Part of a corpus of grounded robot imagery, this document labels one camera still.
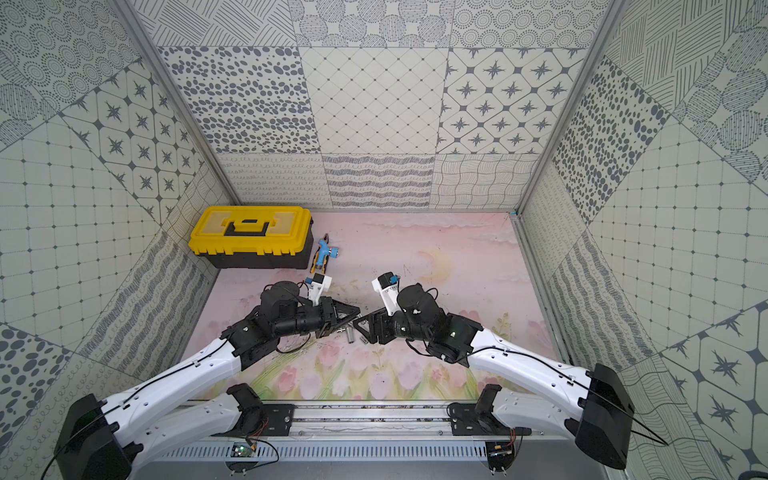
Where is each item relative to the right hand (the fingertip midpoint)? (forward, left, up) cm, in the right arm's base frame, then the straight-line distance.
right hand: (365, 322), depth 71 cm
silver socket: (+2, +2, -18) cm, 18 cm away
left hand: (+2, +1, +4) cm, 5 cm away
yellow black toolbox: (+28, +38, -2) cm, 47 cm away
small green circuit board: (-25, +30, -20) cm, 44 cm away
